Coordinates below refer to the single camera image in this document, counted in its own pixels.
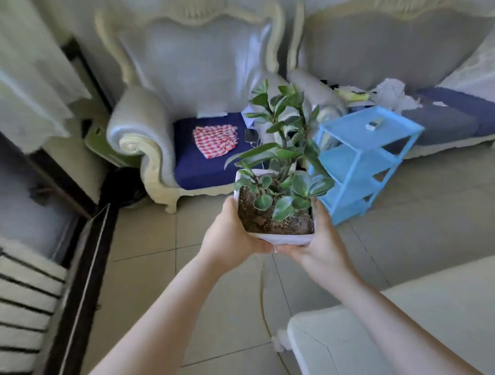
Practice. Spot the white upholstered armchair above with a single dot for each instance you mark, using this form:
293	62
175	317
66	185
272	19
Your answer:
185	96

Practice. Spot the person's left forearm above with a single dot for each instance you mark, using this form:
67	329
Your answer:
154	324

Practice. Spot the person's right forearm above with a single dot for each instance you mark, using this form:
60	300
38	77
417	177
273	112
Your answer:
390	324

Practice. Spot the small white box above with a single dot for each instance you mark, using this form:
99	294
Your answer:
374	124

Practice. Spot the person's right hand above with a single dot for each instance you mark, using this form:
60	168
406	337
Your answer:
321	247

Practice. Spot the white upholstered sofa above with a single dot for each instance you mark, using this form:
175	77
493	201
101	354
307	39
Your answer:
394	58

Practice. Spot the person's right thumb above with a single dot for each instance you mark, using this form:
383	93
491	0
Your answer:
321	216

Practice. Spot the green leafy plant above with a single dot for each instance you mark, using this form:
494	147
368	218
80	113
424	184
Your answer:
284	154

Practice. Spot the green box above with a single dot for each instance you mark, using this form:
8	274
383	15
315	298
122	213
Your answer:
104	145

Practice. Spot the red white checkered cloth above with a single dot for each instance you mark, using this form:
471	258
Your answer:
214	140

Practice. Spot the person's left thumb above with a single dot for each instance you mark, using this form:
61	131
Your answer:
231	210

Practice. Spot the person's left hand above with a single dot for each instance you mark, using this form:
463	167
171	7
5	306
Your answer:
228	239

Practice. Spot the navy blue seat cushion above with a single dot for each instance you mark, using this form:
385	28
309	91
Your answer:
210	154

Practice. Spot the white radiator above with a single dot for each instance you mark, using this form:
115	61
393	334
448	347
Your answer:
27	309

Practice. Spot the white sheer curtain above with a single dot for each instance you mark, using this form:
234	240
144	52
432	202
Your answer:
34	73

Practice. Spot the white table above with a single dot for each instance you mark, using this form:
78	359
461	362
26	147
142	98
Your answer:
394	324

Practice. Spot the navy blue sofa cushion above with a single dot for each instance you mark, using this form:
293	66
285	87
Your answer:
448	116

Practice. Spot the blue plastic shelf rack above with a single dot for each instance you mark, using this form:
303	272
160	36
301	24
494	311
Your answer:
363	162

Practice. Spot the white square plant pot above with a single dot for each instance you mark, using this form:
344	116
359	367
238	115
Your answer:
275	233

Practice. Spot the white crumpled cloth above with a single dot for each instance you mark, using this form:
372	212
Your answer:
394	94

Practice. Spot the yellow green item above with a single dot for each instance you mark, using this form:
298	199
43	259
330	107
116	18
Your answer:
354	94

